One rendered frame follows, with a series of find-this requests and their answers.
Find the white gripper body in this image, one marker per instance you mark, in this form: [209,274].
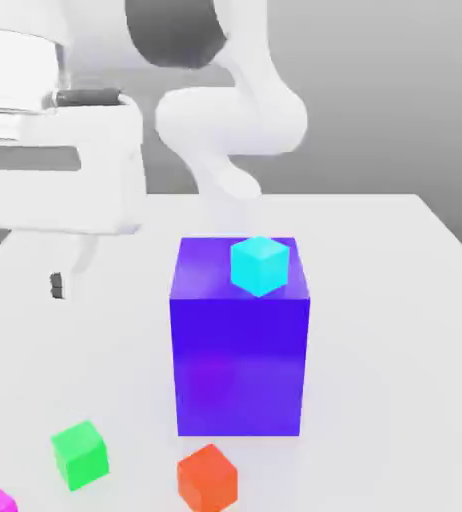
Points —
[107,180]

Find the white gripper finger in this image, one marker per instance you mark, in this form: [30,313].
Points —
[57,286]

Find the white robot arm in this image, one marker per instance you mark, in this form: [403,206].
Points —
[255,120]

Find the small green cube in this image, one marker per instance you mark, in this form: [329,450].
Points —
[80,456]

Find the small cyan cube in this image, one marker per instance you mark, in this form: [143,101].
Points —
[259,266]

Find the small orange cube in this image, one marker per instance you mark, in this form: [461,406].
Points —
[207,480]

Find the large purple box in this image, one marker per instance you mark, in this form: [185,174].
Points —
[239,368]

